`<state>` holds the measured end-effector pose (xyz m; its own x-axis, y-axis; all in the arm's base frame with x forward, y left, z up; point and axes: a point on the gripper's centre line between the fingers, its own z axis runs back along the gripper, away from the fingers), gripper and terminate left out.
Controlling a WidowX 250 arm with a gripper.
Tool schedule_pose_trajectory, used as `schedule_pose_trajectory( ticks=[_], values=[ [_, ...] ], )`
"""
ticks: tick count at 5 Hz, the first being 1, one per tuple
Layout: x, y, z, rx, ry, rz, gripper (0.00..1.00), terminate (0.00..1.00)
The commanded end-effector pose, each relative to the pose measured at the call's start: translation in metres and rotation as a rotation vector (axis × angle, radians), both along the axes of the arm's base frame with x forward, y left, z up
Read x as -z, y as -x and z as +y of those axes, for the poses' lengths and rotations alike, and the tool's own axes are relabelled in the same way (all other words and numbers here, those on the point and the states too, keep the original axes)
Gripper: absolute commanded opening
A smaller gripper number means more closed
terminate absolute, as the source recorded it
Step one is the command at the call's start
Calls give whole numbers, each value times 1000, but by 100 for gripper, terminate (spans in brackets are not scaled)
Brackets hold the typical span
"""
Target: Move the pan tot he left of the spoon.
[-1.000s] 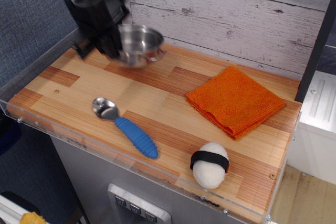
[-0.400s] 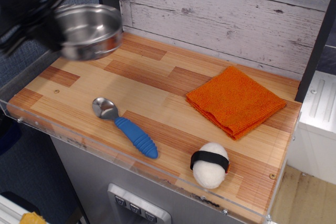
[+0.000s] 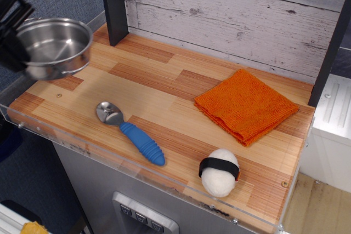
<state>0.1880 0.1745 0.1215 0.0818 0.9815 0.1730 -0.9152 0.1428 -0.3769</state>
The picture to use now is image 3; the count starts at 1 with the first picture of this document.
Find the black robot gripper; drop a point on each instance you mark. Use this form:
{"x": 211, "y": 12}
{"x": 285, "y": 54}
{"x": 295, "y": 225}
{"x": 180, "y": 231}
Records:
{"x": 13, "y": 14}

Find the silver metal bowl with handles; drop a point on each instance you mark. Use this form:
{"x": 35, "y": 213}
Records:
{"x": 57, "y": 47}

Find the clear acrylic table guard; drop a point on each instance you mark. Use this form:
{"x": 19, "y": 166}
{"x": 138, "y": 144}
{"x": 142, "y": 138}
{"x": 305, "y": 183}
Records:
{"x": 96, "y": 173}

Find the yellow object bottom left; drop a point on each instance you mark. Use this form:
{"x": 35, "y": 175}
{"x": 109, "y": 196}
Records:
{"x": 33, "y": 228}

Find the silver button control panel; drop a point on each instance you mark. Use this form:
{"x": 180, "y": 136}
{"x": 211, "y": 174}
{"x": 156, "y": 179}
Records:
{"x": 143, "y": 214}

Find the white plush sushi toy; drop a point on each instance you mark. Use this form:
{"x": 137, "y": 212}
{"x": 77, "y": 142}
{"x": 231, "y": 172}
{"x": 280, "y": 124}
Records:
{"x": 219, "y": 172}

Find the folded orange cloth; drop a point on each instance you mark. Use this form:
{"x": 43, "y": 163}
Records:
{"x": 245, "y": 107}

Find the white box at right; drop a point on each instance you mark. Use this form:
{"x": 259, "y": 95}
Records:
{"x": 326, "y": 156}

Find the spoon with blue handle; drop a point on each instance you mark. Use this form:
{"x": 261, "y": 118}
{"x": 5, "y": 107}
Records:
{"x": 111, "y": 115}

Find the dark left frame post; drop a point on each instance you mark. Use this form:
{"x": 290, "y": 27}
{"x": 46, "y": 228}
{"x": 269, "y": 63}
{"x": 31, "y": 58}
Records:
{"x": 116, "y": 19}

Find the dark frame post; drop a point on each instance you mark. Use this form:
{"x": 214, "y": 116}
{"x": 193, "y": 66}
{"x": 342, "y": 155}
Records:
{"x": 335, "y": 42}
{"x": 116, "y": 19}

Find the dark right frame post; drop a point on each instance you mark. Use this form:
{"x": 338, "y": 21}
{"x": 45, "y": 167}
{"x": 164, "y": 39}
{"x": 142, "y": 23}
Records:
{"x": 335, "y": 42}

